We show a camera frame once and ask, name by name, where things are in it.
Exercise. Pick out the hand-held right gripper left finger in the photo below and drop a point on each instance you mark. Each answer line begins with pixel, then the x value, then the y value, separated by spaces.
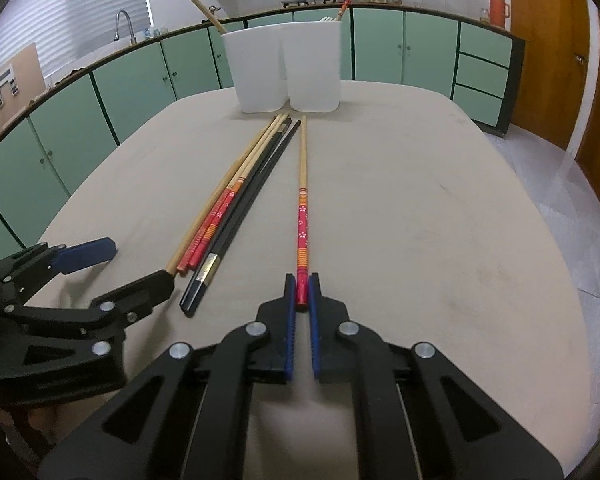
pixel 290 310

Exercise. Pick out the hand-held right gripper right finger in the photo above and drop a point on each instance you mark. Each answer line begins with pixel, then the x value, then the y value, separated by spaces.
pixel 316 320

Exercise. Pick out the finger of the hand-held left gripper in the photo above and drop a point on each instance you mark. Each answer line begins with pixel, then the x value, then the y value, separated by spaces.
pixel 140 292
pixel 85 252

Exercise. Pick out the white two-compartment utensil holder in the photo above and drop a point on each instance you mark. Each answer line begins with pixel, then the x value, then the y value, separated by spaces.
pixel 260 70

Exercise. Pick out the white clip device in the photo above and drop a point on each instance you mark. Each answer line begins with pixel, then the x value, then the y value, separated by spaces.
pixel 2 80

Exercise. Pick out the brown cardboard board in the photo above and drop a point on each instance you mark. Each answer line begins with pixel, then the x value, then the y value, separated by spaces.
pixel 27 67

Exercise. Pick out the chrome kitchen faucet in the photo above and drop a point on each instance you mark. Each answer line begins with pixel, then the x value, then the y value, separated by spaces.
pixel 131 30

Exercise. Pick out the white window blinds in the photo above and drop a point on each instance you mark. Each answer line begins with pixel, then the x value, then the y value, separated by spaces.
pixel 80 5

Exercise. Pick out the green drawer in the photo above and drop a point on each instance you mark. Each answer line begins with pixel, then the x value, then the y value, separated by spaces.
pixel 485 42
pixel 481 75
pixel 478 105

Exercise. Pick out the small white appliance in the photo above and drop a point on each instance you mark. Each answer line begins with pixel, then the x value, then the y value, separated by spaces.
pixel 212 10

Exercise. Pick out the green base cabinet run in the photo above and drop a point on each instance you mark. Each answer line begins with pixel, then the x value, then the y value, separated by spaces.
pixel 380 45

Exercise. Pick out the small glass jar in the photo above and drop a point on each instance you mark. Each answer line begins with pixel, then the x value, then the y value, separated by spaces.
pixel 484 15

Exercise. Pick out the orange thermos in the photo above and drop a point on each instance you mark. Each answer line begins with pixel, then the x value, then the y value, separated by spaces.
pixel 497 10

